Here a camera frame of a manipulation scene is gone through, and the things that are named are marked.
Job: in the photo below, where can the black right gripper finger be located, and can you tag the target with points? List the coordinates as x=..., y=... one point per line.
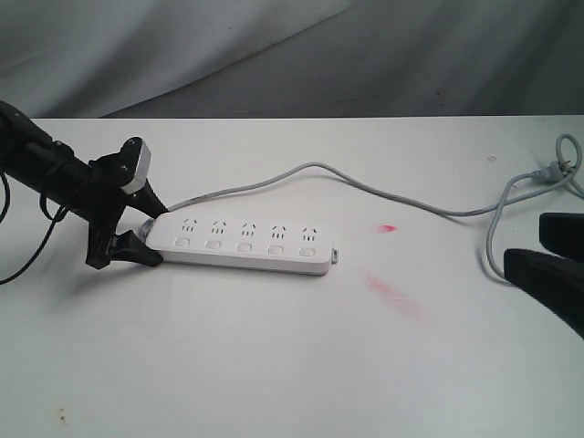
x=562, y=234
x=556, y=283

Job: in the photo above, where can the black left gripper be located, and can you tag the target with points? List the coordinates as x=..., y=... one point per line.
x=106, y=203

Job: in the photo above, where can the white five-outlet power strip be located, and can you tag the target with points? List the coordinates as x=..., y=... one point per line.
x=258, y=244

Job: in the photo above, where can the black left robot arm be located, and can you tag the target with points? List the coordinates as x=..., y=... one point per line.
x=47, y=166

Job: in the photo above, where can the grey backdrop cloth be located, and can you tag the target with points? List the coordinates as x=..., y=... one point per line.
x=291, y=59

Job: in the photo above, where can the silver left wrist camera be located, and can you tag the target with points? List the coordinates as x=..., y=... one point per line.
x=134, y=159

